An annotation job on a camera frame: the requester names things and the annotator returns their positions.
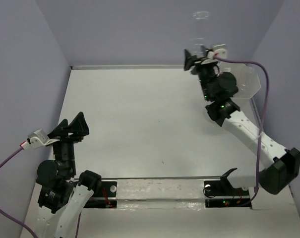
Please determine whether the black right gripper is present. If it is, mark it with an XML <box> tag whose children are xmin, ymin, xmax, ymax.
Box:
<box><xmin>180</xmin><ymin>46</ymin><xmax>214</xmax><ymax>102</ymax></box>

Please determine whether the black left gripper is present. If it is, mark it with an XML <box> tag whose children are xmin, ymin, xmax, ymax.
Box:
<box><xmin>46</xmin><ymin>110</ymin><xmax>90</xmax><ymax>175</ymax></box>

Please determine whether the clear bottle blue ring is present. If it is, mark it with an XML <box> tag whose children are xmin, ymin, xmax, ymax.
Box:
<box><xmin>190</xmin><ymin>10</ymin><xmax>211</xmax><ymax>75</ymax></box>

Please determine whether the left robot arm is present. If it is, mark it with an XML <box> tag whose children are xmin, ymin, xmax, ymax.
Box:
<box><xmin>31</xmin><ymin>112</ymin><xmax>102</xmax><ymax>238</ymax></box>

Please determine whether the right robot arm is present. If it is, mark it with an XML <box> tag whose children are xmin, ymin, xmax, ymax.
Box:
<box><xmin>183</xmin><ymin>48</ymin><xmax>300</xmax><ymax>195</ymax></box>

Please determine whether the white translucent bin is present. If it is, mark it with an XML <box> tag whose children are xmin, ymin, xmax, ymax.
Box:
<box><xmin>219</xmin><ymin>62</ymin><xmax>261</xmax><ymax>100</ymax></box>

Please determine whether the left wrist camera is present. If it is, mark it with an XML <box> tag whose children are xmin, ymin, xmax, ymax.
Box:
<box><xmin>27</xmin><ymin>129</ymin><xmax>59</xmax><ymax>149</ymax></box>

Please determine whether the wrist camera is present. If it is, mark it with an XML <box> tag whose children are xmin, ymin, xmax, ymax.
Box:
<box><xmin>27</xmin><ymin>129</ymin><xmax>59</xmax><ymax>149</ymax></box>
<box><xmin>201</xmin><ymin>44</ymin><xmax>228</xmax><ymax>64</ymax></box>

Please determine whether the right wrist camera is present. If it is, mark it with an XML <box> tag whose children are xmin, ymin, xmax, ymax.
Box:
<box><xmin>201</xmin><ymin>44</ymin><xmax>228</xmax><ymax>64</ymax></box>

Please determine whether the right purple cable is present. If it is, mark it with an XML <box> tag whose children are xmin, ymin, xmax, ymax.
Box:
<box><xmin>214</xmin><ymin>53</ymin><xmax>270</xmax><ymax>206</ymax></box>

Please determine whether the purple cable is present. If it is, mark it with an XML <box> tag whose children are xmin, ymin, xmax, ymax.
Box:
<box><xmin>0</xmin><ymin>142</ymin><xmax>39</xmax><ymax>238</ymax></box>
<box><xmin>214</xmin><ymin>53</ymin><xmax>270</xmax><ymax>206</ymax></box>

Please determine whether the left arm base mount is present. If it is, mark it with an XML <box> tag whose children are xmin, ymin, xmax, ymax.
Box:
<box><xmin>84</xmin><ymin>180</ymin><xmax>118</xmax><ymax>209</ymax></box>

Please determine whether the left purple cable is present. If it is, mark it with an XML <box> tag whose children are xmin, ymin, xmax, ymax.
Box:
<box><xmin>0</xmin><ymin>142</ymin><xmax>39</xmax><ymax>238</ymax></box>

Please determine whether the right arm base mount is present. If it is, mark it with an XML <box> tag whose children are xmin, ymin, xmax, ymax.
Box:
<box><xmin>202</xmin><ymin>168</ymin><xmax>252</xmax><ymax>208</ymax></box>

